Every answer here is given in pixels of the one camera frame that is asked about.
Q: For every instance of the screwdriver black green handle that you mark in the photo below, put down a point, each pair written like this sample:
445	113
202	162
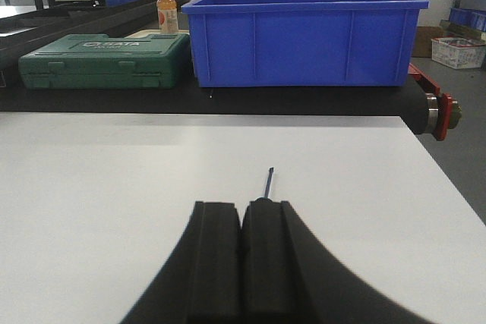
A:
267	188

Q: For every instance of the orange juice bottle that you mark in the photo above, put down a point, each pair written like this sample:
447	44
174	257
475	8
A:
167	16

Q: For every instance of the beige plastic tray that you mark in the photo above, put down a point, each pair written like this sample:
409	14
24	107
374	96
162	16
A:
143	33

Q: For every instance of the brown cardboard box floor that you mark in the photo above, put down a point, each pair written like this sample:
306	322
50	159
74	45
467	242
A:
423	41

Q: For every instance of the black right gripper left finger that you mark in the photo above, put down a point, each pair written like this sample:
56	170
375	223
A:
199	282

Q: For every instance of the metal storage shelf rack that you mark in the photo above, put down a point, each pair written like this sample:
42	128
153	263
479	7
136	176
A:
466	18

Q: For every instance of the red conveyor end bracket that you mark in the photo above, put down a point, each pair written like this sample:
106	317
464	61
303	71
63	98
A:
444	112

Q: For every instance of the green SATA tool case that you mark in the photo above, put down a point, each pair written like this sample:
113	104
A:
97	61

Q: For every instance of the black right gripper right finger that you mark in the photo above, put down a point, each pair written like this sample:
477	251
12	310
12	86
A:
289	276

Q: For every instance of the large blue plastic bin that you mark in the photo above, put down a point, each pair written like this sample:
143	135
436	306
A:
309	43

